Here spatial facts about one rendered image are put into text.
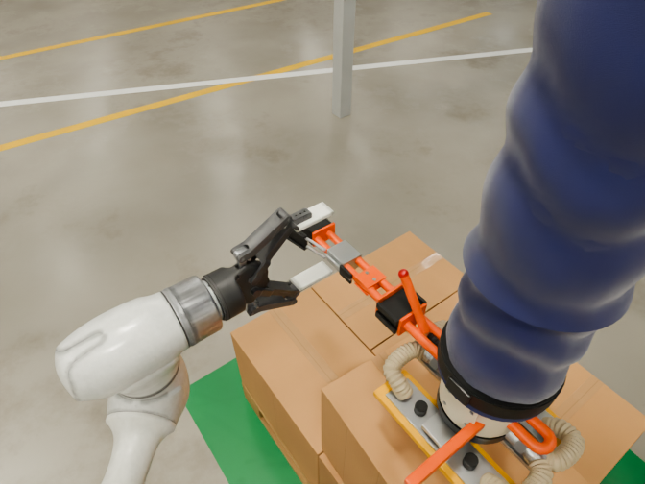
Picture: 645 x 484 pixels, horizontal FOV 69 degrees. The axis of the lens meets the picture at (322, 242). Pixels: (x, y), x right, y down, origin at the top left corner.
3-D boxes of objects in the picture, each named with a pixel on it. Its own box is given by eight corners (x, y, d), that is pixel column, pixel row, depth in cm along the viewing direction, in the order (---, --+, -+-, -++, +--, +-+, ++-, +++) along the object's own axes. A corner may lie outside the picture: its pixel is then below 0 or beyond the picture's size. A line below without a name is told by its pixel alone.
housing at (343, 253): (362, 265, 124) (363, 254, 121) (342, 277, 121) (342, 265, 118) (345, 250, 128) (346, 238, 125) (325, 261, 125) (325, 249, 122)
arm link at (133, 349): (151, 272, 64) (166, 317, 75) (31, 328, 58) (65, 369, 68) (187, 331, 59) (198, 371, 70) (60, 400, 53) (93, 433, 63)
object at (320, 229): (335, 236, 131) (335, 223, 128) (313, 247, 128) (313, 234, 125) (317, 220, 136) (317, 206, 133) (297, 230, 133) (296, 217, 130)
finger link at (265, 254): (243, 271, 72) (237, 269, 71) (285, 213, 71) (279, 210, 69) (256, 286, 70) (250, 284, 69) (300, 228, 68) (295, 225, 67)
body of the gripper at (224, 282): (194, 265, 68) (250, 238, 72) (204, 302, 74) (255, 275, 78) (219, 298, 63) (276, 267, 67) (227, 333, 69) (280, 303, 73)
